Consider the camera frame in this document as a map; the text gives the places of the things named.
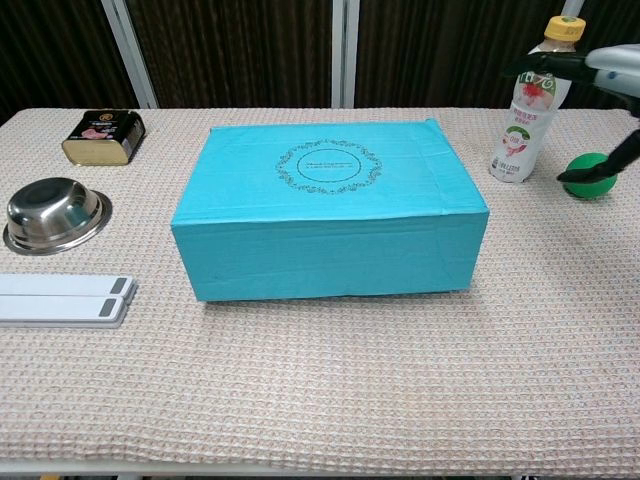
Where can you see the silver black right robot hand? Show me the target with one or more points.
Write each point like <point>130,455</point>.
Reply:
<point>617,72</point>

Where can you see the light blue shoe box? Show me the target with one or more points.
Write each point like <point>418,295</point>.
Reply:
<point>325,240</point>

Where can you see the green ball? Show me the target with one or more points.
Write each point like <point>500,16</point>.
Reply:
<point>585,167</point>

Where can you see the yellow cap drink bottle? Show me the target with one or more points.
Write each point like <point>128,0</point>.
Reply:
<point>525,130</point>

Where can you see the beige woven tablecloth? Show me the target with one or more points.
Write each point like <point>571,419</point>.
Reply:
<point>320,380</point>

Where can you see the black gold tin can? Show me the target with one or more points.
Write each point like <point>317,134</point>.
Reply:
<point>100,142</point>

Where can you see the stainless steel bowl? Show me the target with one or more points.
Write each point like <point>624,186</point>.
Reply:
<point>55,215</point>

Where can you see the white flat folding bar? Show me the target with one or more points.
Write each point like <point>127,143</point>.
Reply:
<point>60,286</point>
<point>55,310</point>

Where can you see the white partition post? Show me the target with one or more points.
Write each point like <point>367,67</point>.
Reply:
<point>344,50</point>
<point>571,7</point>
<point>132,55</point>

